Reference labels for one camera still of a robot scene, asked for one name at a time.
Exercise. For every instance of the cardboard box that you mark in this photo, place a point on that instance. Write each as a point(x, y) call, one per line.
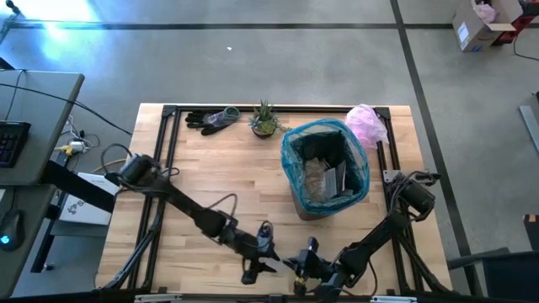
point(476, 31)

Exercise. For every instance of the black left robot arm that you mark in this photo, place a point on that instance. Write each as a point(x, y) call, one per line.
point(181, 202)

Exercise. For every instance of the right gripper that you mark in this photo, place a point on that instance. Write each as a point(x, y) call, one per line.
point(312, 265)

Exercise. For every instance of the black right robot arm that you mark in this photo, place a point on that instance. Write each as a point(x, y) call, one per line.
point(379, 235)

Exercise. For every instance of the black keyboard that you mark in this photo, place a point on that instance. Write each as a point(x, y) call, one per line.
point(10, 143)

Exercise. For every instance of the crumpled kraft paper sheet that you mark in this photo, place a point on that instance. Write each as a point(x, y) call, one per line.
point(313, 179)

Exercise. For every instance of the teal plastic trash bag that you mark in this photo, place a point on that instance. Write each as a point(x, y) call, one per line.
point(290, 168)

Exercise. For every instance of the small pink plastic bag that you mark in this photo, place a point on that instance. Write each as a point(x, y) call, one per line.
point(485, 12)

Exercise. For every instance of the dark grey trash bin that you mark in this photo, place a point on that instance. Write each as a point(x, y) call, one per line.
point(303, 210)

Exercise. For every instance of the silver aluminium bar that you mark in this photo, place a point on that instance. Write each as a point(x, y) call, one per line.
point(529, 126)

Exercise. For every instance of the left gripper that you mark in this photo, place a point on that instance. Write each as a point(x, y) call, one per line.
point(248, 246)

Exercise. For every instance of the succulent plant in pot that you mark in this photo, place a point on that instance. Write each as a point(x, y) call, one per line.
point(264, 122)

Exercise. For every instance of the black computer mouse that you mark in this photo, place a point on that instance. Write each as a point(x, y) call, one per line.
point(10, 229)

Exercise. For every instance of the white printed box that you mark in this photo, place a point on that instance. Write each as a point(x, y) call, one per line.
point(84, 210)

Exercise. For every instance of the grey desk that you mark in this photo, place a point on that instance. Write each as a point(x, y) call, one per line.
point(38, 126)

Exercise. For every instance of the white power adapter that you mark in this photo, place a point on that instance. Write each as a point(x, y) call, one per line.
point(78, 145)

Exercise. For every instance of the black work glove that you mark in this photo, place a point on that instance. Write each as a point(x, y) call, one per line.
point(206, 122)

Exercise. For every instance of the red plastic crate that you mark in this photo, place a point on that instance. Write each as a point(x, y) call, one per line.
point(522, 23)

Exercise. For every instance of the dark office chair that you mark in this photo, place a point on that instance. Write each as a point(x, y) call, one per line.
point(509, 278)

